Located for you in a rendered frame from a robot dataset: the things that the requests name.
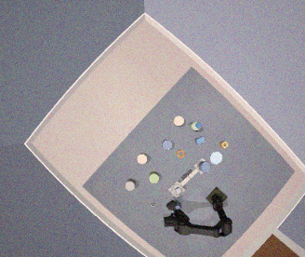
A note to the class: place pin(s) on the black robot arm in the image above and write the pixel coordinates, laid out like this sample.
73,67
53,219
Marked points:
184,227

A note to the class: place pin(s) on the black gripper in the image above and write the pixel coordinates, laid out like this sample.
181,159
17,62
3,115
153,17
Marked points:
171,206

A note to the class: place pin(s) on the beige cylinder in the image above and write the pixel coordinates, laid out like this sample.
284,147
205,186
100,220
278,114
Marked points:
142,158
178,121

